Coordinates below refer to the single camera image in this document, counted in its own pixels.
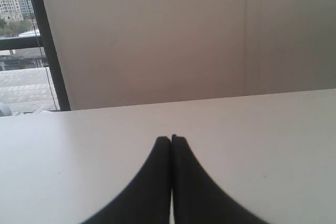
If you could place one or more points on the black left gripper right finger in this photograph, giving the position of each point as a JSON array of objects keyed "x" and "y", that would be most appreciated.
[{"x": 196, "y": 197}]

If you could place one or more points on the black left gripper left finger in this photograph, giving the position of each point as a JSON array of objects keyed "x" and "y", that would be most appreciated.
[{"x": 147, "y": 198}]

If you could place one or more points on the black window frame post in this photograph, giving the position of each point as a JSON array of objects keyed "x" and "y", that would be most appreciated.
[{"x": 51, "y": 54}]

